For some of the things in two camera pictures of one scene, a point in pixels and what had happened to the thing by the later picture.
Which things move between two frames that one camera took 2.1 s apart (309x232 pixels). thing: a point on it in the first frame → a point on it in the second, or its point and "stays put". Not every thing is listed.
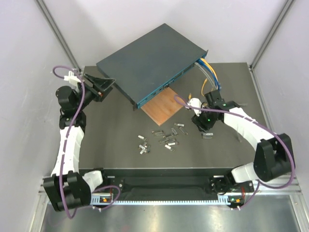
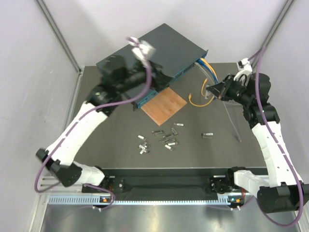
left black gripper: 104,83 → 162,80
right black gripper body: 205,120 → 232,90
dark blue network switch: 141,69 stays put
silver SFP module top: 178,124 stays put
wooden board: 162,108 stays put
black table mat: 118,135 stays put
